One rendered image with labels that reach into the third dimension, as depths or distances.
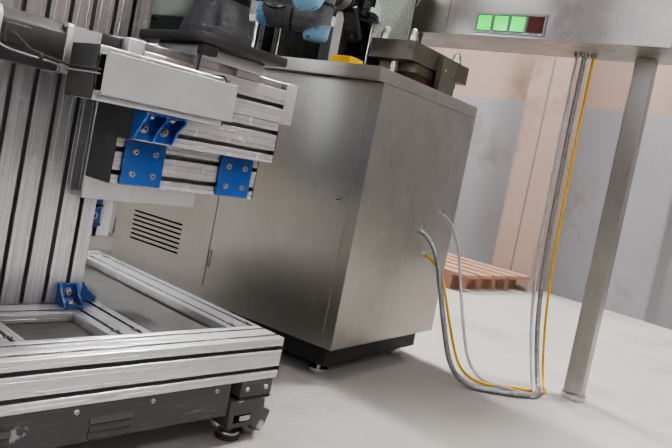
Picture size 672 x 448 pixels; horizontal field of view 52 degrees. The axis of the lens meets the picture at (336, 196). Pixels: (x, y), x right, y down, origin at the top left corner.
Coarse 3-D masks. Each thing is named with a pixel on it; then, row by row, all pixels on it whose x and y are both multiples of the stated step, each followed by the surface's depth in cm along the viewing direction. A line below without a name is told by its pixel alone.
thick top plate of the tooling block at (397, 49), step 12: (372, 48) 219; (384, 48) 217; (396, 48) 215; (408, 48) 212; (420, 48) 214; (384, 60) 223; (408, 60) 214; (420, 60) 215; (432, 60) 221; (456, 72) 236; (468, 72) 244; (456, 84) 246
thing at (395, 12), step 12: (384, 0) 228; (396, 0) 234; (384, 12) 229; (396, 12) 235; (408, 12) 241; (372, 24) 225; (384, 24) 231; (396, 24) 237; (408, 24) 243; (372, 36) 226; (396, 36) 238
